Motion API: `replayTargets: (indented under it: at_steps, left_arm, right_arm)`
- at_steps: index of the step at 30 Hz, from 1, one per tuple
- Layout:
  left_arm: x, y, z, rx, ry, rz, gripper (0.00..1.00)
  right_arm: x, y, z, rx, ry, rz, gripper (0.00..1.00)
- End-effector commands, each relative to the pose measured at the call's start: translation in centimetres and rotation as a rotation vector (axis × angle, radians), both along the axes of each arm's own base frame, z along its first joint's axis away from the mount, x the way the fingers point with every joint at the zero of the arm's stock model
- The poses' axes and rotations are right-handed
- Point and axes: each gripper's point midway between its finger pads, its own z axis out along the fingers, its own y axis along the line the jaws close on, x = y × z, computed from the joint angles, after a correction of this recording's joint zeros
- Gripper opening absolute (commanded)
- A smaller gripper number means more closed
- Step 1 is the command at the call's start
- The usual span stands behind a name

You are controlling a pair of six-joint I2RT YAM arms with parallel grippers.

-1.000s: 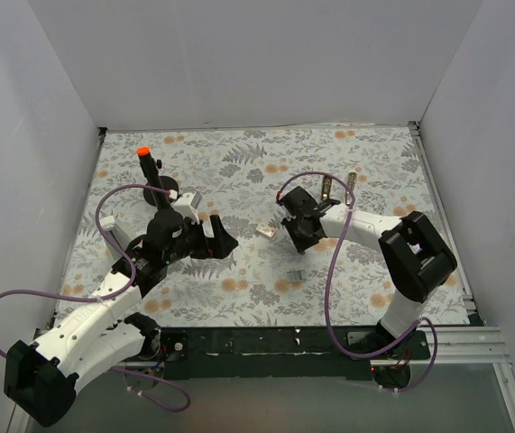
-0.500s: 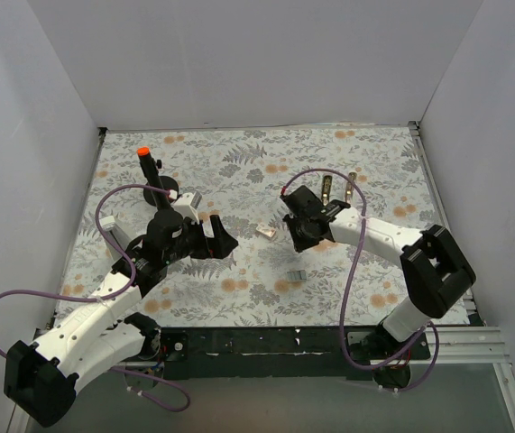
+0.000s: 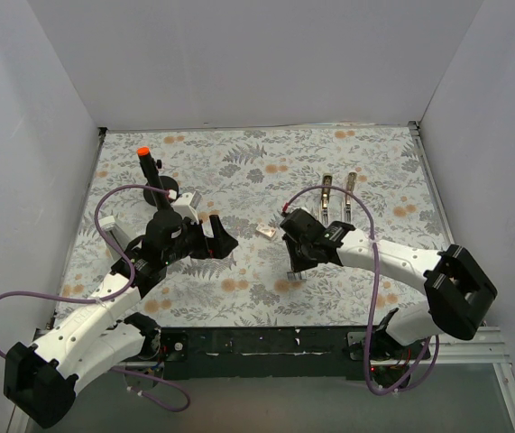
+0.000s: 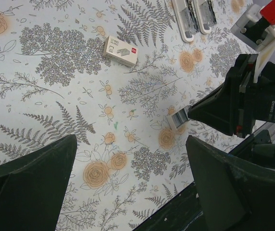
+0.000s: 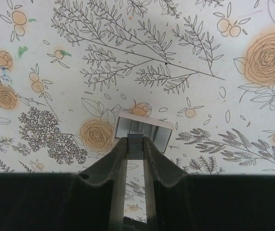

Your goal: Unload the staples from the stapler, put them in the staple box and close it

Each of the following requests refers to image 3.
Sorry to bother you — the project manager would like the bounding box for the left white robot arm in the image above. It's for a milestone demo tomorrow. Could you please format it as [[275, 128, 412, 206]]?
[[4, 210, 238, 428]]

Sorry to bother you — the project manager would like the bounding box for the clear conical flask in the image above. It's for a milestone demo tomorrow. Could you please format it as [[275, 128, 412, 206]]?
[[98, 216, 132, 251]]

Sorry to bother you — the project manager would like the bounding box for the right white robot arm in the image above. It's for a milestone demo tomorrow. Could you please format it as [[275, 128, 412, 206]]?
[[280, 208, 497, 360]]

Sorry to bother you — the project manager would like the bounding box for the black stand orange cap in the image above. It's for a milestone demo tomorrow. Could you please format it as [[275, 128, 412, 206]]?
[[137, 147, 179, 210]]

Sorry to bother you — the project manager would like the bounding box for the grey staple strips block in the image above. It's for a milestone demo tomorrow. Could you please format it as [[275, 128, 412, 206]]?
[[287, 272, 307, 282]]

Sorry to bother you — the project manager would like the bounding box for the floral table mat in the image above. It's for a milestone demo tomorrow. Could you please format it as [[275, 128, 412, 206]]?
[[56, 127, 449, 327]]

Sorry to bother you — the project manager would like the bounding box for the small staple box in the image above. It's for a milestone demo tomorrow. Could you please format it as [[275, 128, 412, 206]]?
[[256, 223, 277, 240]]

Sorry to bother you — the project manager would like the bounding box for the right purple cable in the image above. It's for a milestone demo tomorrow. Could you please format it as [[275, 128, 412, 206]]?
[[281, 185, 441, 397]]

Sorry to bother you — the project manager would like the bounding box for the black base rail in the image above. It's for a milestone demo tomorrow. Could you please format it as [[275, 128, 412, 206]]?
[[107, 324, 429, 381]]

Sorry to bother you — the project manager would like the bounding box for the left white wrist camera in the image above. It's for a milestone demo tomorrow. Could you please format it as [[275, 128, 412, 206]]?
[[168, 190, 202, 224]]

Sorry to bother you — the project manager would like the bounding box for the green stapler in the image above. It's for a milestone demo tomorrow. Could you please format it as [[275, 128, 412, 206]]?
[[319, 173, 333, 226]]

